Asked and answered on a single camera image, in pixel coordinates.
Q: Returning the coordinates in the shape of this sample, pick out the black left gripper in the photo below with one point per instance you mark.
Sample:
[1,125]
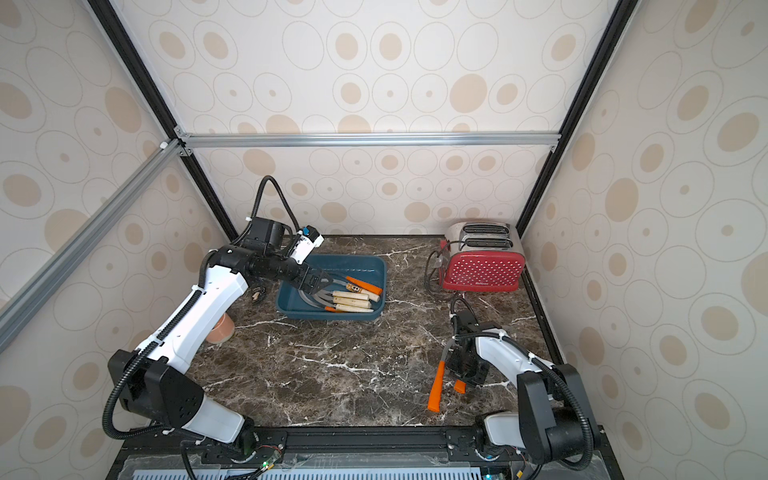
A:
[309,279]

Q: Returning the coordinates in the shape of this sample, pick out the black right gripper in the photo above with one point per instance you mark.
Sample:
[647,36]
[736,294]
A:
[463,370]

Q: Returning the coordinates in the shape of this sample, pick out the wooden handled labelled sickle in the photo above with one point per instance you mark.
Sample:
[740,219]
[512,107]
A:
[372,298]

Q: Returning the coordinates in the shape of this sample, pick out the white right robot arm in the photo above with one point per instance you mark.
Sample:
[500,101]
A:
[554,421]

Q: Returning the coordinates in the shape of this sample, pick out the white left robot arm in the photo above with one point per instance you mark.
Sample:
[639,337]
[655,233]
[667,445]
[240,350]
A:
[151,391]

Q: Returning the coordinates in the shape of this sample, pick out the teal plastic storage box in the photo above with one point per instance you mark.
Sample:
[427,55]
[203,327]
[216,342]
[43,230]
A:
[369,269]

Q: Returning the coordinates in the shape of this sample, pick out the pink tape roll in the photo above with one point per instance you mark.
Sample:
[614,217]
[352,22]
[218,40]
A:
[222,331]

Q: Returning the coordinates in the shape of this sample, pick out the red polka dot toaster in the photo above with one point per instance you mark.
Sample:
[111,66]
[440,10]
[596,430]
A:
[481,256]

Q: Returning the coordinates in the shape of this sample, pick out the horizontal aluminium frame bar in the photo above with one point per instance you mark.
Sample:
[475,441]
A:
[359,140]

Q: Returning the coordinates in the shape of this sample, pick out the diagonal aluminium frame bar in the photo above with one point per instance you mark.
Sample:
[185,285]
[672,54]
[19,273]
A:
[23,307]

